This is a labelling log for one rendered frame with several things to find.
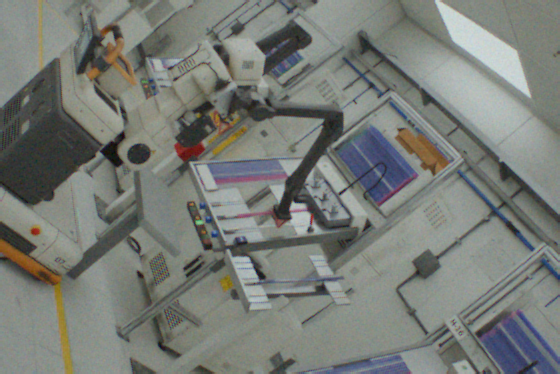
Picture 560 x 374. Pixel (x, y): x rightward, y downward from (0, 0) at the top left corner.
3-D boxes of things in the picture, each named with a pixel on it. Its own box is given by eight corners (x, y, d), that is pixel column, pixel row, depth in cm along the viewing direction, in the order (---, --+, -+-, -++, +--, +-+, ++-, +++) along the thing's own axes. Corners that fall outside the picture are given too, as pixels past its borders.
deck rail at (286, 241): (224, 255, 277) (225, 245, 274) (223, 252, 279) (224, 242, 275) (356, 238, 305) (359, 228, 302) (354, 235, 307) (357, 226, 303)
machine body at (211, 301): (156, 350, 301) (246, 286, 296) (131, 263, 352) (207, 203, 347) (225, 387, 344) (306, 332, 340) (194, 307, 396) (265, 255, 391)
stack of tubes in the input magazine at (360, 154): (377, 204, 302) (418, 172, 300) (335, 150, 339) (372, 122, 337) (386, 217, 310) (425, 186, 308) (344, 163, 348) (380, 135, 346)
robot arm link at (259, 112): (344, 98, 257) (352, 113, 251) (333, 123, 266) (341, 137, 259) (247, 91, 239) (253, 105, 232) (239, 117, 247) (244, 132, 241)
